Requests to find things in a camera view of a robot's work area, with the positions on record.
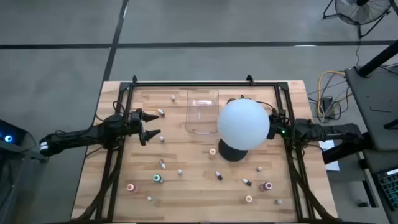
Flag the grey computer stand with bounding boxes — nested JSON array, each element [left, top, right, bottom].
[[0, 129, 51, 224]]

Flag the backlit keyboard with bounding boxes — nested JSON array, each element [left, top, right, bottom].
[[376, 167, 398, 213]]

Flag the white paper sheet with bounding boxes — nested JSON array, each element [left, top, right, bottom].
[[318, 139, 341, 172]]

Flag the dark grey desk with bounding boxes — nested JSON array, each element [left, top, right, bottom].
[[356, 149, 398, 224]]

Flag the clear plastic bin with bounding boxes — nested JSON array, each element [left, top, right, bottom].
[[185, 89, 220, 135]]

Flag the yellow cable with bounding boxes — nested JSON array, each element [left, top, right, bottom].
[[317, 70, 346, 118]]

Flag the black pole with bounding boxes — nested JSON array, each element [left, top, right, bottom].
[[356, 39, 398, 78]]

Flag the black floor fan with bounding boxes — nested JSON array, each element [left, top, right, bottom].
[[322, 0, 394, 40]]

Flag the black power adapter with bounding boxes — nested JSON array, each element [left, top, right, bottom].
[[322, 96, 335, 114]]

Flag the grey side table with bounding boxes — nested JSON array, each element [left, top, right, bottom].
[[344, 65, 398, 152]]

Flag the black computer with blue light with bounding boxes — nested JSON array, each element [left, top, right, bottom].
[[0, 119, 28, 154]]

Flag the black lamp power cord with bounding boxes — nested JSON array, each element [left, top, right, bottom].
[[226, 95, 277, 114]]

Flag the black metal table frame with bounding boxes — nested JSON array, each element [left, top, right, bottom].
[[70, 74, 340, 224]]

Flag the white globe lamp black base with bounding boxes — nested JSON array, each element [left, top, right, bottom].
[[216, 98, 271, 162]]

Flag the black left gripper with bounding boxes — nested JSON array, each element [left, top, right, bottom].
[[129, 108, 162, 146]]

